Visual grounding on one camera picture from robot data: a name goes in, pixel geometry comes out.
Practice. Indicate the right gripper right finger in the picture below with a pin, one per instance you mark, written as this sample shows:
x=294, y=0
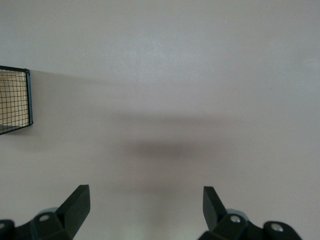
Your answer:
x=215, y=212

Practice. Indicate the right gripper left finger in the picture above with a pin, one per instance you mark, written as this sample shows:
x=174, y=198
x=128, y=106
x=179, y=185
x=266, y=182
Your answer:
x=75, y=210

